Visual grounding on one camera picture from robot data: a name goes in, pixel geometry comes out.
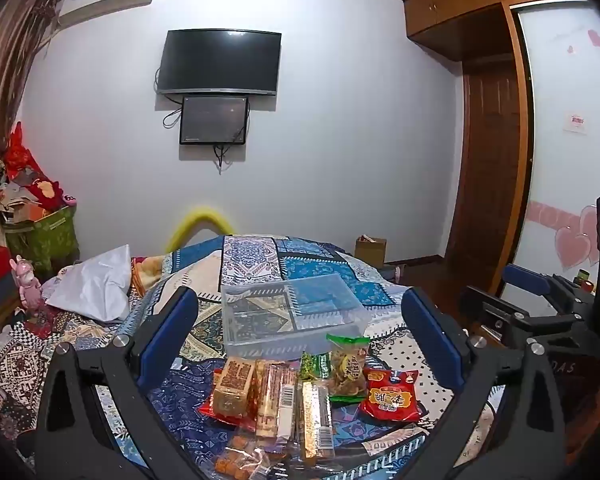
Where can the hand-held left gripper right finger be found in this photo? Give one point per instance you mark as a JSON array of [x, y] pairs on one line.
[[430, 330]]

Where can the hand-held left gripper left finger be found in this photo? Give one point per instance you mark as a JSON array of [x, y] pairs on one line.
[[172, 330]]

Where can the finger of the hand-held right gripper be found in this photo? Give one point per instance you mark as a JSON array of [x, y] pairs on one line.
[[480, 300], [527, 280]]

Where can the red snack packet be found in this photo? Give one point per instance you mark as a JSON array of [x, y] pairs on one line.
[[391, 397]]

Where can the tan toast slice packet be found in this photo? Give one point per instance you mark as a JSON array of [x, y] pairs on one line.
[[234, 385]]

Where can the green-topped fried snack packet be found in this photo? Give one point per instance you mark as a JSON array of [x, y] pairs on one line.
[[349, 370]]

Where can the clear plastic container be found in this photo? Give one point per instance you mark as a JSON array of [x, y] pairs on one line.
[[290, 310]]

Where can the green pea packet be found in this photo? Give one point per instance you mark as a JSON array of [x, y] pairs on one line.
[[315, 365]]

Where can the pale long bar packet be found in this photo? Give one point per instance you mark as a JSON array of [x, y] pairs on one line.
[[275, 400]]

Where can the golden long bar packet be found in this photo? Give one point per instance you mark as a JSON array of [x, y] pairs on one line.
[[316, 420]]

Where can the orange cube snack packet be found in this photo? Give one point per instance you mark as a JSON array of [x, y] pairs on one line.
[[240, 460]]

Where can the small green jar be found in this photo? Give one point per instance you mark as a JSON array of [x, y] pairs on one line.
[[584, 280]]

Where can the orange fleece blanket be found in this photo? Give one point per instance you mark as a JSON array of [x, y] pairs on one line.
[[150, 272]]

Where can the white plastic bag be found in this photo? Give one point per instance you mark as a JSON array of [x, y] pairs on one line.
[[97, 285]]

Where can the cardboard box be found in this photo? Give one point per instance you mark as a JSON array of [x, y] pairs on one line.
[[371, 251]]

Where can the blue patterned blanket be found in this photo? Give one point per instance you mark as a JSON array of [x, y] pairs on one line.
[[250, 260]]

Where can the brown wooden door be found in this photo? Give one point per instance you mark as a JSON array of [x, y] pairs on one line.
[[487, 175]]

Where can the yellow hoop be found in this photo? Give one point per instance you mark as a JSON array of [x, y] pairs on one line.
[[200, 215]]

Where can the pink toy figure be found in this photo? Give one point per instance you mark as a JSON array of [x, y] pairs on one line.
[[27, 285]]

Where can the green patterned box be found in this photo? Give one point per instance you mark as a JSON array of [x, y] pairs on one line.
[[45, 240]]

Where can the white door sticker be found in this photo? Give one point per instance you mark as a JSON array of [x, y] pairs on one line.
[[576, 123]]

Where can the white heart-stickered sliding door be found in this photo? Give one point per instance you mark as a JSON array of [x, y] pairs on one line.
[[570, 85]]

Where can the green storage box with clutter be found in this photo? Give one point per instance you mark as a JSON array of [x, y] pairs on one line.
[[30, 180]]

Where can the wooden overhead cabinet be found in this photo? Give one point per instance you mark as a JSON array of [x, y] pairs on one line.
[[470, 5]]

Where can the brown curtain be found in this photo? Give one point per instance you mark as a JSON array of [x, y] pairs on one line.
[[5, 100]]

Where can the small black wall monitor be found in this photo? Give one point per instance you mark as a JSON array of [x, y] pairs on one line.
[[214, 120]]

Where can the black wall television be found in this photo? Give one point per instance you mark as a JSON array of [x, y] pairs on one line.
[[219, 62]]

